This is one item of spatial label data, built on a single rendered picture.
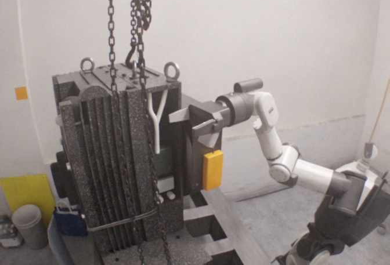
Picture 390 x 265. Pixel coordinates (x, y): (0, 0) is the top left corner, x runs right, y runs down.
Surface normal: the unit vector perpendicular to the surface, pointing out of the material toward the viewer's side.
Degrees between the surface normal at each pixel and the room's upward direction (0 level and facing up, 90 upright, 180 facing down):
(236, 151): 90
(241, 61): 90
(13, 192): 87
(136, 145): 90
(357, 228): 71
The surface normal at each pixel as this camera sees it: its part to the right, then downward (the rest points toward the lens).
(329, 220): -0.75, 0.11
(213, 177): 0.54, 0.33
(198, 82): 0.31, 0.38
